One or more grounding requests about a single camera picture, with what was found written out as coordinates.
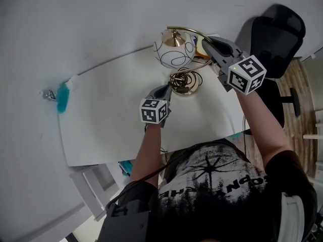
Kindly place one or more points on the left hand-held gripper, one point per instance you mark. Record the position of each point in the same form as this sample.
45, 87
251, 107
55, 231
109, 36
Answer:
152, 112

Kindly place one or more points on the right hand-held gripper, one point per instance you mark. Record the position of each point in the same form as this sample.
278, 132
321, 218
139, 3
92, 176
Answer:
246, 75

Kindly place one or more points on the brass lamp with globe shade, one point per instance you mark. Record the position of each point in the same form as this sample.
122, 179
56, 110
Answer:
171, 53

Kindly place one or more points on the person's left forearm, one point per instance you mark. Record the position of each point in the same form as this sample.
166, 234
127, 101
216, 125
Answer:
149, 155

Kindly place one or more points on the person's right forearm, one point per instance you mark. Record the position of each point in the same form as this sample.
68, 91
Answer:
262, 130

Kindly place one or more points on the white desk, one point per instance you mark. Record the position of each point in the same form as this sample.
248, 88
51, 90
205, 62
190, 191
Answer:
113, 125

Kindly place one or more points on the black mesh office chair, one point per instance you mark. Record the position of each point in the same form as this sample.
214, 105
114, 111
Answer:
277, 41

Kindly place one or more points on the teal spray bottle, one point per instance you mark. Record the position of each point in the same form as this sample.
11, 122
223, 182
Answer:
62, 97

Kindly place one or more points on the person's black printed t-shirt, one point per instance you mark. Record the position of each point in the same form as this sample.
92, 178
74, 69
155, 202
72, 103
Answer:
222, 190

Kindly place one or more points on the white shelf board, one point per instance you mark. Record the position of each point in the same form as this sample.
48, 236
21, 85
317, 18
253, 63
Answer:
313, 136

